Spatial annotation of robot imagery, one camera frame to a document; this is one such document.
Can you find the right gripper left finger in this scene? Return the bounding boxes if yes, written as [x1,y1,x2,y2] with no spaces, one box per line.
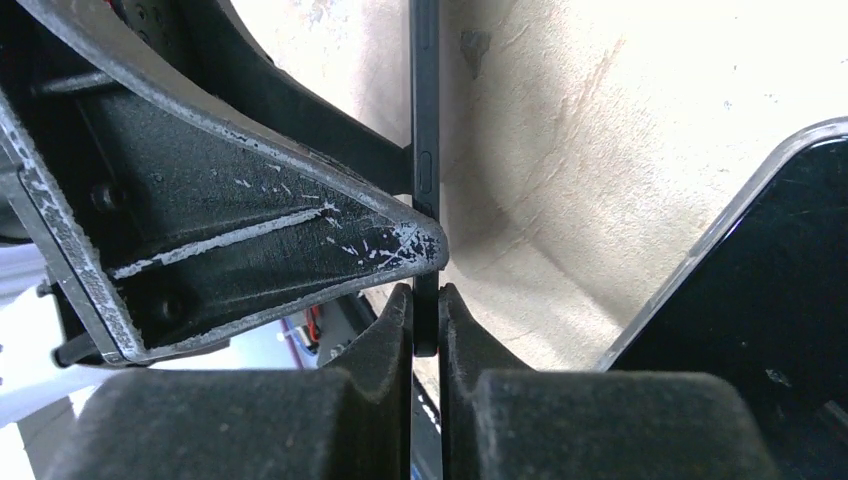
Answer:
[48,283,412,479]

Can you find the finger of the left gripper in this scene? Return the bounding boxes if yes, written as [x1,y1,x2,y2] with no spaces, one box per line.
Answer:
[1,1,448,365]
[178,1,413,195]

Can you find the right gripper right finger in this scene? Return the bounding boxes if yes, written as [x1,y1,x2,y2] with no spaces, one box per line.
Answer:
[438,284,780,479]

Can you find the black phone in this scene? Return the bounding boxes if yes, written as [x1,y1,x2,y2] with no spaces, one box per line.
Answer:
[409,0,440,357]
[612,136,847,479]

